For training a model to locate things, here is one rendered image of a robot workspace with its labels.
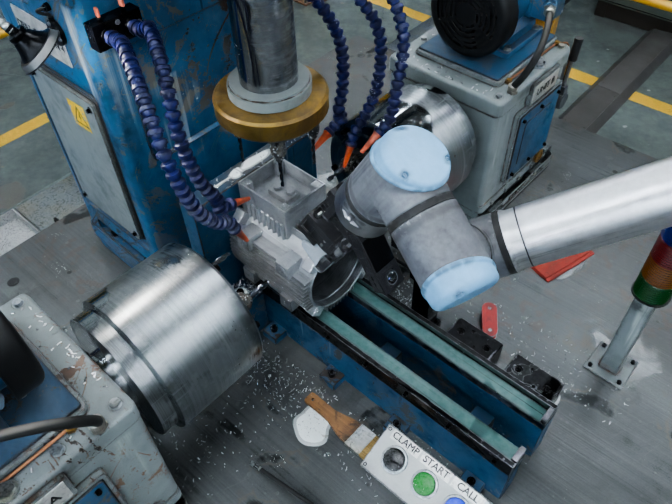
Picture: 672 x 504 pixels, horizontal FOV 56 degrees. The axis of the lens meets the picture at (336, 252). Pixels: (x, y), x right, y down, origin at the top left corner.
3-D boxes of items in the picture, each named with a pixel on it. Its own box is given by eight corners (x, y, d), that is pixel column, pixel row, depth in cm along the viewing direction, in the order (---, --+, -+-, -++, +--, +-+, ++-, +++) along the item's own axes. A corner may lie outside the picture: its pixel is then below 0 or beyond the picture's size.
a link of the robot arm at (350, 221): (419, 203, 86) (373, 242, 81) (403, 217, 90) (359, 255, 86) (375, 154, 86) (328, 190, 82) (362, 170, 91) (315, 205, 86)
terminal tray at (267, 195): (241, 212, 117) (236, 183, 111) (282, 183, 122) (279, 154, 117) (286, 243, 111) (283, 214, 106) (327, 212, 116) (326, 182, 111)
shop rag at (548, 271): (555, 223, 151) (556, 220, 150) (594, 254, 144) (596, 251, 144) (509, 250, 146) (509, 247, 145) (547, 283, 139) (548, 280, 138)
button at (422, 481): (409, 486, 84) (407, 485, 82) (423, 467, 84) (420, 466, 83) (428, 501, 83) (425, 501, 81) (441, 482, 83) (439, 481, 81)
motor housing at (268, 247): (235, 278, 126) (220, 209, 112) (302, 227, 135) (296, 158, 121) (307, 333, 117) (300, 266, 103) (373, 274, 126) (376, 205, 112)
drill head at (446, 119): (304, 215, 138) (296, 121, 120) (417, 129, 158) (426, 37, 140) (393, 272, 127) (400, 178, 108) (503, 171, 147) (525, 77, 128)
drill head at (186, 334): (29, 424, 106) (-40, 340, 87) (198, 296, 124) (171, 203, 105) (115, 527, 94) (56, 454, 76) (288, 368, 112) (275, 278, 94)
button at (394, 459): (380, 462, 86) (377, 461, 85) (393, 444, 87) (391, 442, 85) (398, 476, 85) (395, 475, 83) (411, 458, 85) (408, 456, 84)
